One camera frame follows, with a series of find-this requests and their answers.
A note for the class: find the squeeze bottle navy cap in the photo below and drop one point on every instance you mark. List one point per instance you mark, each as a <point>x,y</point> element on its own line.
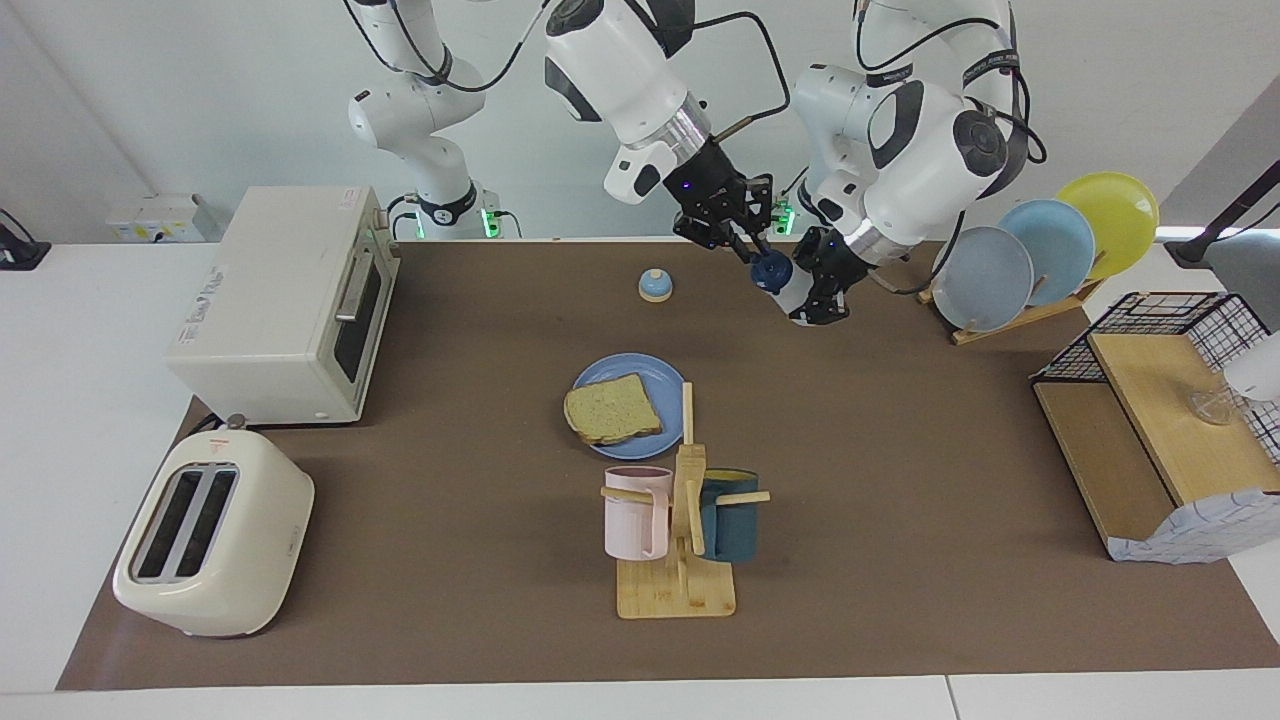
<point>785,285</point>

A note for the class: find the pale grey plate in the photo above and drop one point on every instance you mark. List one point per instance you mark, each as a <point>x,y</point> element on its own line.
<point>985,280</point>

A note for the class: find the toasted bread slice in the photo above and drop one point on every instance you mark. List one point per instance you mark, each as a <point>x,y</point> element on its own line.
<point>612,410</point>

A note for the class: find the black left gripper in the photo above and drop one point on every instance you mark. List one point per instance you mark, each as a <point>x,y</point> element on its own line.
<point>835,258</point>

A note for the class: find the wooden mug tree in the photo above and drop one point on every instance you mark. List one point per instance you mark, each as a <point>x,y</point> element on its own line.
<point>680,595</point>

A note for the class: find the cream two-slot toaster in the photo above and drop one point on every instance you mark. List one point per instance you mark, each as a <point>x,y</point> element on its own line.
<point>260,540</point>

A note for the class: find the teal mug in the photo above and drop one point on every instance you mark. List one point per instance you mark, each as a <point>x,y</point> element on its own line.
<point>735,530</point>

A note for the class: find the wooden shelf box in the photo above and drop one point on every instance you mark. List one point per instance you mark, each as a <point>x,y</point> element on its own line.
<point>1160,410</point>

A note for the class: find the white power socket box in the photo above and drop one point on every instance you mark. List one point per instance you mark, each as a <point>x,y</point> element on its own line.
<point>160,218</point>

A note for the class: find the periwinkle blue plate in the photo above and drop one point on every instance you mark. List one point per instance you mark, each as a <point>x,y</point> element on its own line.
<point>650,375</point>

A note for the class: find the black clamp base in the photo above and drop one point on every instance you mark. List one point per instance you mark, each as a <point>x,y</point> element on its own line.
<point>20,252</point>

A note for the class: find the white rounded object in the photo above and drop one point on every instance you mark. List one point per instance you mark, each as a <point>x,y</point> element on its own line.
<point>1258,370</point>

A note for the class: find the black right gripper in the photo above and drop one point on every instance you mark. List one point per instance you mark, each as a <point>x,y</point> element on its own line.
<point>710,180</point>

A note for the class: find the small blue call bell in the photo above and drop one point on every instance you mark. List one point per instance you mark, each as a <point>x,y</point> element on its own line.
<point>655,287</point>

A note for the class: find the brown table mat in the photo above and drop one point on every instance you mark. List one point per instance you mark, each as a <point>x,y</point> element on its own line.
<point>450,520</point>

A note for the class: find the light blue plate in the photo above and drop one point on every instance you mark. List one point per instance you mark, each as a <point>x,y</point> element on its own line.
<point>1060,240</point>

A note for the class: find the wooden plate rack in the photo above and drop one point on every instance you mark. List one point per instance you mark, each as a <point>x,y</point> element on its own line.
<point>1010,325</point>

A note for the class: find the pink mug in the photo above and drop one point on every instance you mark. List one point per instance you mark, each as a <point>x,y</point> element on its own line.
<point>630,515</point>

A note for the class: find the clear glass cup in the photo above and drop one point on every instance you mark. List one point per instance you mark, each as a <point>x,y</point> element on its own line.
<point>1212,405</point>

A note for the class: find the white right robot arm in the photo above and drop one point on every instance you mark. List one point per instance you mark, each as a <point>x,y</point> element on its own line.
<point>620,70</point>

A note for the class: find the yellow plate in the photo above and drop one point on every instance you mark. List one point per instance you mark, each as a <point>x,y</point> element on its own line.
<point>1120,215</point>

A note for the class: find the white toaster oven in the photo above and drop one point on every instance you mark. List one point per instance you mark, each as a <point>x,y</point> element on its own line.
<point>270,320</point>

